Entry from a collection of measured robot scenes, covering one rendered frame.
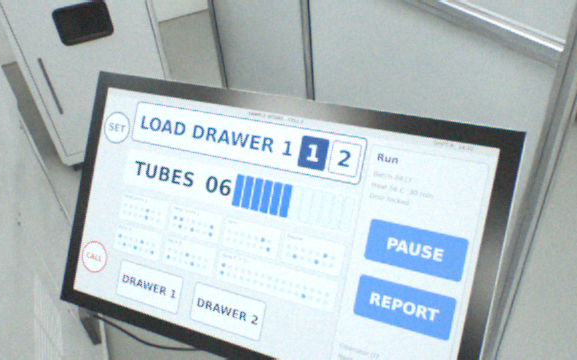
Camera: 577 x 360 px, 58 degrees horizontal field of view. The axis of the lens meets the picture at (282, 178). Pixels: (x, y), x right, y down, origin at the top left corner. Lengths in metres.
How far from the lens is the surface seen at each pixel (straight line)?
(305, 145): 0.57
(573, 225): 2.30
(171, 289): 0.66
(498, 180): 0.54
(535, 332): 1.91
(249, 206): 0.60
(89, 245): 0.72
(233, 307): 0.62
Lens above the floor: 1.50
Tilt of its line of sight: 39 degrees down
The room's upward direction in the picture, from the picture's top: 6 degrees counter-clockwise
